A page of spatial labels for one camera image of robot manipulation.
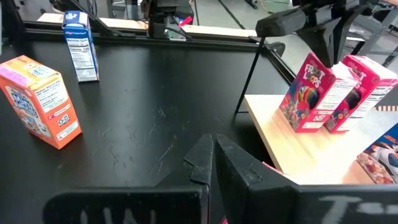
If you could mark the Frosted Flakes cereal box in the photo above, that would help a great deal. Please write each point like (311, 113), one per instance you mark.
(82, 53)
(382, 155)

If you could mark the Froot Loops cereal box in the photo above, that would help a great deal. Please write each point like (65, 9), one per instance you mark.
(373, 81)
(311, 93)
(272, 167)

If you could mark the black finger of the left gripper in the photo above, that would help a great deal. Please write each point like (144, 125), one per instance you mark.
(345, 25)
(280, 23)

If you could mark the Frosted Mini Wheats cereal box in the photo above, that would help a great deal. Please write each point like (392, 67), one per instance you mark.
(40, 102)

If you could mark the wooden shelf with black frame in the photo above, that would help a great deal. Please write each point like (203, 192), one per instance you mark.
(311, 155)

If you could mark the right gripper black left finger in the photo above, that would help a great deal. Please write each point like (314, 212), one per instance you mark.
(124, 208)

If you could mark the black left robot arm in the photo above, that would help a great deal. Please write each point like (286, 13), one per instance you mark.
(161, 18)

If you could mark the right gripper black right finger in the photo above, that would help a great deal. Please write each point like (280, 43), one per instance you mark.
(311, 205)

